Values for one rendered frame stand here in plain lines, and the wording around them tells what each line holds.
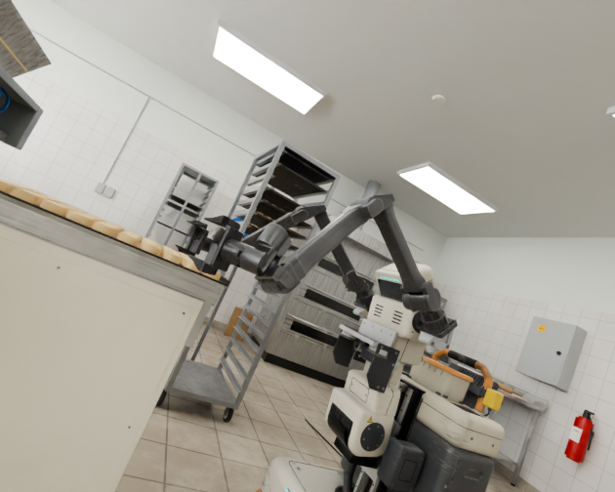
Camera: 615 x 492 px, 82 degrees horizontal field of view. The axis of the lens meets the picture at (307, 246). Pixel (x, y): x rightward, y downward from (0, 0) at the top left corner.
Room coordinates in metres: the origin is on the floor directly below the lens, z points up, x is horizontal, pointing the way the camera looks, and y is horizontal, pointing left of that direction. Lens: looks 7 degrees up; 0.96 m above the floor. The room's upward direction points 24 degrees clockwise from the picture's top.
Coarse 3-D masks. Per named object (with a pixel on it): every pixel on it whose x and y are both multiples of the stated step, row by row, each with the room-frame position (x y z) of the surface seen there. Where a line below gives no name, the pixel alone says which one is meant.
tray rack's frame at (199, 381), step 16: (288, 144) 2.22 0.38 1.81; (256, 160) 2.77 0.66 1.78; (304, 160) 2.40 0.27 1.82; (336, 176) 2.39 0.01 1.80; (240, 192) 2.77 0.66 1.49; (224, 288) 2.87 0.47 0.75; (256, 288) 2.95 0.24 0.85; (240, 320) 2.95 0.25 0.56; (224, 352) 2.97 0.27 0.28; (192, 368) 2.70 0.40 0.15; (208, 368) 2.86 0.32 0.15; (176, 384) 2.30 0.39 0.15; (192, 384) 2.41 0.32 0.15; (208, 384) 2.53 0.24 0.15; (224, 384) 2.67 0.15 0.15; (208, 400) 2.31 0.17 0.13; (224, 400) 2.37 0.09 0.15
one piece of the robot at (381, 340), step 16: (368, 320) 1.47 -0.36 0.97; (352, 336) 1.45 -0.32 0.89; (368, 336) 1.44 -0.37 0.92; (384, 336) 1.36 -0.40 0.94; (336, 352) 1.50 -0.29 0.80; (352, 352) 1.53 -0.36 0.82; (368, 352) 1.42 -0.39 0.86; (384, 352) 1.27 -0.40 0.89; (384, 368) 1.28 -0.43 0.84; (368, 384) 1.27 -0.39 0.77; (384, 384) 1.29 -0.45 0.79
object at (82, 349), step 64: (0, 256) 0.81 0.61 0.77; (64, 256) 0.86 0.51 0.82; (0, 320) 0.84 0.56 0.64; (64, 320) 0.88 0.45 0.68; (128, 320) 0.93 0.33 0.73; (192, 320) 0.98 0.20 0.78; (0, 384) 0.86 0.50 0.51; (64, 384) 0.90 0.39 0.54; (128, 384) 0.95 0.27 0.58; (0, 448) 0.88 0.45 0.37; (64, 448) 0.93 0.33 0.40; (128, 448) 0.98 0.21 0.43
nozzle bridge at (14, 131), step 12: (0, 72) 0.88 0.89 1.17; (0, 84) 0.99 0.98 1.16; (12, 84) 0.96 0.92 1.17; (12, 96) 1.08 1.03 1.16; (24, 96) 1.05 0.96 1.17; (0, 108) 1.14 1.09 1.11; (12, 108) 1.15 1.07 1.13; (24, 108) 1.16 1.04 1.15; (36, 108) 1.16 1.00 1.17; (0, 120) 1.14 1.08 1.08; (12, 120) 1.15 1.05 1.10; (24, 120) 1.16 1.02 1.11; (36, 120) 1.20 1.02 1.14; (0, 132) 1.11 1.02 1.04; (12, 132) 1.16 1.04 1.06; (24, 132) 1.17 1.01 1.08; (12, 144) 1.17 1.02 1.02
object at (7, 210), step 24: (0, 216) 0.81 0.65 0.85; (24, 216) 0.82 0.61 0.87; (48, 216) 0.84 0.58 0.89; (72, 240) 0.86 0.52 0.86; (96, 240) 0.88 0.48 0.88; (120, 264) 0.91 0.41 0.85; (144, 264) 0.93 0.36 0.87; (168, 264) 0.94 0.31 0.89; (192, 288) 0.98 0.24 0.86; (216, 288) 1.00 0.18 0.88
